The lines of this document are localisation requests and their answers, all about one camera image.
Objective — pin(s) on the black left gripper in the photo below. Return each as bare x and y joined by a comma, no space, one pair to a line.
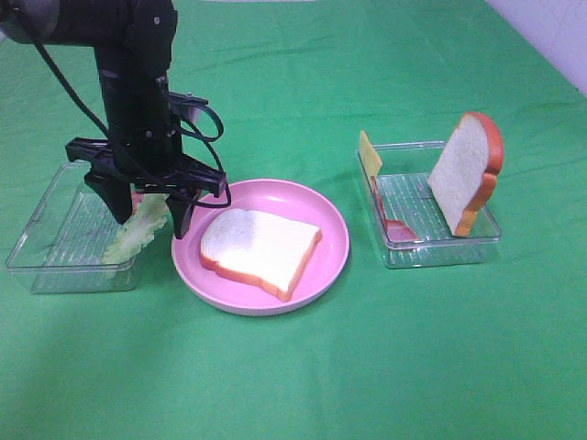
157,164

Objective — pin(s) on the green lettuce leaf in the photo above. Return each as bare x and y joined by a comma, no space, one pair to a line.
139,230

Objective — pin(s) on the white bread slice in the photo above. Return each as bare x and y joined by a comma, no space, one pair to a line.
260,249

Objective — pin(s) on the yellow cheese slice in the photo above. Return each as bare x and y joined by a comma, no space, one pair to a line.
369,157

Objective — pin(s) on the bacon strip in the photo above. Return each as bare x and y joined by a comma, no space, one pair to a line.
395,230

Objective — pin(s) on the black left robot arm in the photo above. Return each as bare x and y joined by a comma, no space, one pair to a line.
132,43

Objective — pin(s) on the clear left plastic tray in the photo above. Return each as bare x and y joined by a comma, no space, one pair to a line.
61,247

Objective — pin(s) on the clear plastic tray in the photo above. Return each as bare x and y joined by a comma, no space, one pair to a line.
402,182
61,247

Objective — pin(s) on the pink round plate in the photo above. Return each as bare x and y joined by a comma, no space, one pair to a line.
285,198

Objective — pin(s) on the clear right plastic tray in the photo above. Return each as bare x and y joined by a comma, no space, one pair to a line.
402,182

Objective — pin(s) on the green tablecloth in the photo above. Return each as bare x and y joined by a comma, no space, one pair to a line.
489,351

